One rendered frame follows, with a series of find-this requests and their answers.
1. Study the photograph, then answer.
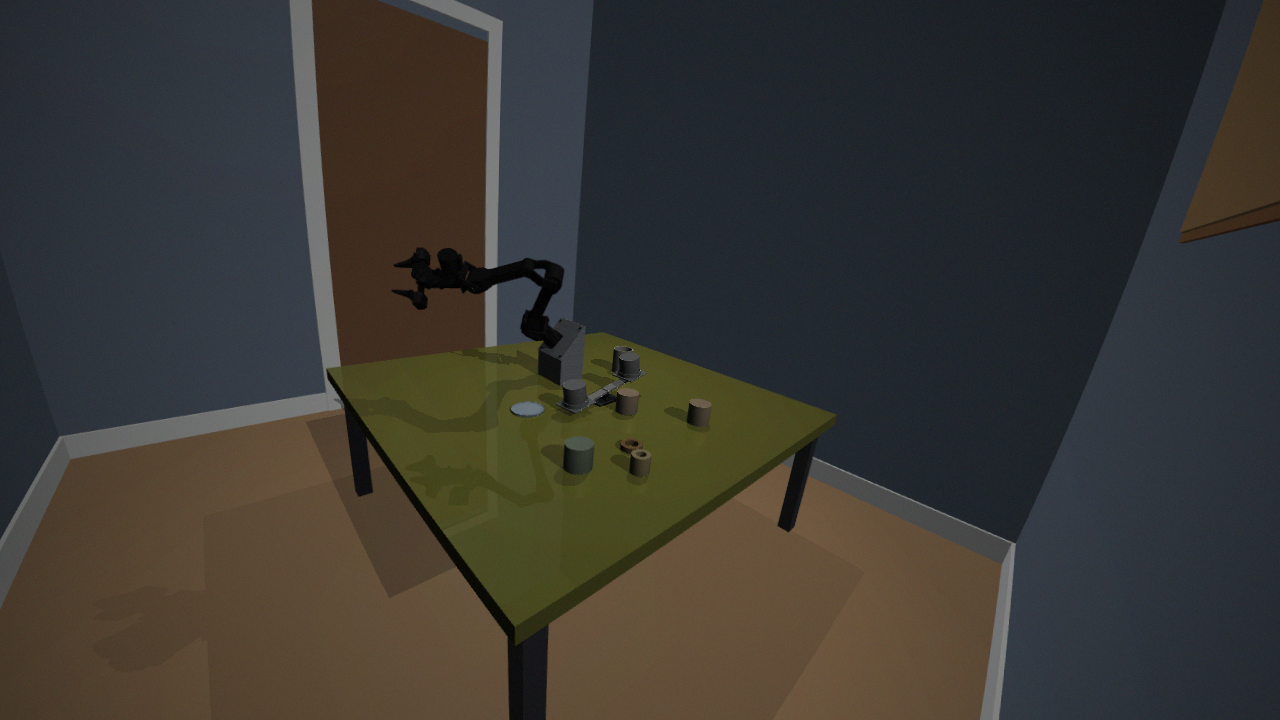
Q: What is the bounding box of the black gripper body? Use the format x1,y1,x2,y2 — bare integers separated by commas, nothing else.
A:
412,247,445,310

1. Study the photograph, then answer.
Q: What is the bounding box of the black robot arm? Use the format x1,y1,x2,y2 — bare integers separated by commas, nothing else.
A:
411,249,564,348

